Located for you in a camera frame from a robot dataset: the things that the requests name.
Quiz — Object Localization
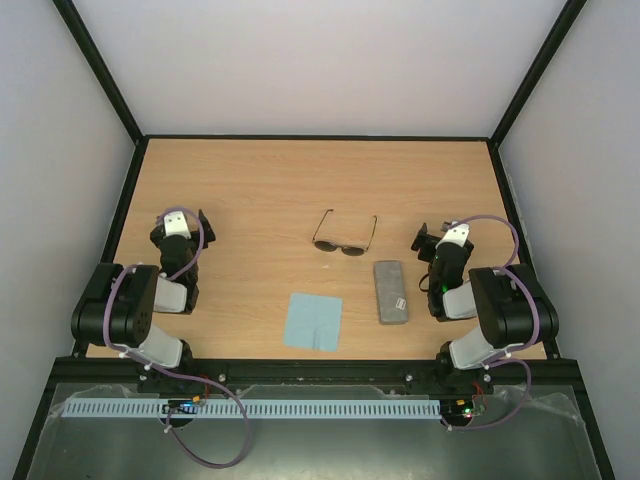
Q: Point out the controller board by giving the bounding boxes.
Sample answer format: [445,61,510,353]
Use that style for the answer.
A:
[440,394,488,418]
[160,395,208,415]

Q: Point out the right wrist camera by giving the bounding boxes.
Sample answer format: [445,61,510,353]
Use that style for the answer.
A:
[438,222,470,247]

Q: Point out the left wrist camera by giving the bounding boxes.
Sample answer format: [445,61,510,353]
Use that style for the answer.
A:
[161,210,191,239]

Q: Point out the black aluminium frame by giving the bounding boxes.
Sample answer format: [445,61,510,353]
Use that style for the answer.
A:
[9,0,618,480]

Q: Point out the right controller board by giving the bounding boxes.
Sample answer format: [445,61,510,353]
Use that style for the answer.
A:
[440,394,488,418]

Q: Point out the left controller board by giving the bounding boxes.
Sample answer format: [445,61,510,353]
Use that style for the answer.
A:
[160,395,208,415]

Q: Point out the grey glasses case green lining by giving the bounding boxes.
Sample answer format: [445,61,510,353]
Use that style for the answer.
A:
[373,261,409,325]

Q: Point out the dark round sunglasses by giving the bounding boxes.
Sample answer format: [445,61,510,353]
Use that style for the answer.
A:
[311,208,378,257]

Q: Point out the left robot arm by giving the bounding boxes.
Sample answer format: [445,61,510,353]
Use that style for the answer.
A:
[71,207,216,396]

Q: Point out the light blue cleaning cloth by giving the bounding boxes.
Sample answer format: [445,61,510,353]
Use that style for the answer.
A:
[283,293,343,352]

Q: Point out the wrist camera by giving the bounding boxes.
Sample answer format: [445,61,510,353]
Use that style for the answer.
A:
[438,222,470,247]
[161,210,191,239]

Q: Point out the light blue slotted cable duct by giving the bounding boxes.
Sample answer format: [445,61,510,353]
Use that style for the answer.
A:
[61,398,441,420]

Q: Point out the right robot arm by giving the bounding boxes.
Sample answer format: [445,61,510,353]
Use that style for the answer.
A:
[411,223,559,394]

